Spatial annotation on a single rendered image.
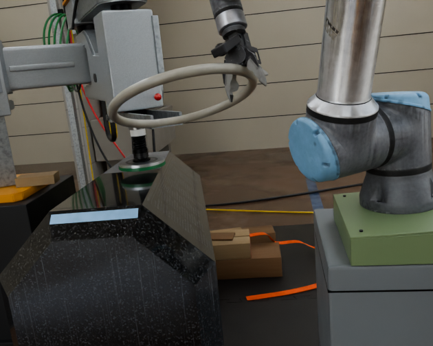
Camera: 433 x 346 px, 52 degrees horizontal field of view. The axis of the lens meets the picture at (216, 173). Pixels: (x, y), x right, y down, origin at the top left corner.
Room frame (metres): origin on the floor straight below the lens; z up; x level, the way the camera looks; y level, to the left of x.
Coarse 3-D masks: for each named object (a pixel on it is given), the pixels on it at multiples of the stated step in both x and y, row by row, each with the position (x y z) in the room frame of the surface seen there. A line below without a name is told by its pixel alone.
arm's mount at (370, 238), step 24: (336, 216) 1.11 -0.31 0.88; (360, 216) 0.98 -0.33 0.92; (384, 216) 0.96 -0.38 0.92; (408, 216) 0.94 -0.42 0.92; (432, 216) 0.92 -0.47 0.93; (360, 240) 0.87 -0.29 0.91; (384, 240) 0.86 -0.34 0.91; (408, 240) 0.86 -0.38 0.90; (432, 240) 0.85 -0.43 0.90; (360, 264) 0.87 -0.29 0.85; (384, 264) 0.86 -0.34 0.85
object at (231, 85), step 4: (228, 76) 1.34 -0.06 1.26; (232, 76) 1.33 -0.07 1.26; (228, 80) 1.34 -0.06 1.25; (232, 80) 1.34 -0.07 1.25; (228, 84) 1.34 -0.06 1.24; (232, 84) 1.34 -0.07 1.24; (236, 84) 1.37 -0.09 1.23; (228, 88) 1.33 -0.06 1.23; (232, 88) 1.34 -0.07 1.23; (236, 88) 1.38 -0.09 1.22; (228, 92) 1.33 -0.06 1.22; (232, 92) 1.34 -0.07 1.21; (228, 96) 1.33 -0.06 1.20; (232, 96) 1.34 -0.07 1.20; (232, 100) 1.34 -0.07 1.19
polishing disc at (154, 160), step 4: (148, 156) 2.15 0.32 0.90; (152, 156) 2.14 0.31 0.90; (156, 156) 2.13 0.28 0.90; (124, 160) 2.10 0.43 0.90; (128, 160) 2.09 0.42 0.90; (132, 160) 2.08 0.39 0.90; (152, 160) 2.03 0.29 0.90; (156, 160) 2.02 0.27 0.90; (160, 160) 2.01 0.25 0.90; (164, 160) 2.06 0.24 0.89; (120, 164) 2.00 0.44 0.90; (124, 164) 1.99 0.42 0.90; (128, 164) 1.99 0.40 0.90; (132, 164) 1.98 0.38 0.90; (136, 164) 1.97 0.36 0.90; (140, 164) 1.96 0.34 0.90; (144, 164) 1.95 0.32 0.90; (148, 164) 1.95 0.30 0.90; (152, 164) 1.96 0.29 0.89; (156, 164) 1.97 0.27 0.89
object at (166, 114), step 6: (120, 114) 2.05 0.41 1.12; (126, 114) 1.94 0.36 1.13; (132, 114) 1.85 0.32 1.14; (138, 114) 1.77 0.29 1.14; (150, 114) 2.00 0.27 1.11; (156, 114) 1.92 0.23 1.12; (162, 114) 1.84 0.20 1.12; (168, 114) 1.76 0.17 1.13; (174, 114) 1.70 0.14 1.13; (180, 114) 1.65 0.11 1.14; (108, 120) 2.19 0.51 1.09; (162, 126) 1.62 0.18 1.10
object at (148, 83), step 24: (168, 72) 1.22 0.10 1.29; (192, 72) 1.22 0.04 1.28; (216, 72) 1.25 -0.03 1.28; (240, 72) 1.30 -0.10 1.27; (120, 96) 1.27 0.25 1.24; (240, 96) 1.55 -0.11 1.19; (120, 120) 1.45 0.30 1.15; (144, 120) 1.58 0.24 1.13; (168, 120) 1.63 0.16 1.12; (192, 120) 1.65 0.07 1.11
